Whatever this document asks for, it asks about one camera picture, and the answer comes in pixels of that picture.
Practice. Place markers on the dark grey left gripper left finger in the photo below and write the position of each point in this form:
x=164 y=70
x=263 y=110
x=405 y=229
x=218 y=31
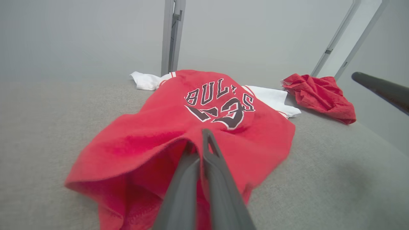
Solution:
x=179 y=204

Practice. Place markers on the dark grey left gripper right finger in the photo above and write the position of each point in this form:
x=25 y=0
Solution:
x=227 y=207

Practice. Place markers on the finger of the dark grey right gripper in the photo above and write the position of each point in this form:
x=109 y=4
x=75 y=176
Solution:
x=389 y=91

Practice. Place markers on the red shorts with white hem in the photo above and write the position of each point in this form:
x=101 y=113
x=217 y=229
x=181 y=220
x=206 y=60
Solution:
x=322 y=95

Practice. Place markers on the red Bulls jersey white sleeves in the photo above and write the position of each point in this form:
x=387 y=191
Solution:
x=143 y=143

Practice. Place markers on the grey slanted metal frame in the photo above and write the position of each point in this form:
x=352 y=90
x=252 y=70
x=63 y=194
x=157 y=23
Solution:
x=335 y=36

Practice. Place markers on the grey metal partition post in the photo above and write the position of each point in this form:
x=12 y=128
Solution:
x=166 y=32

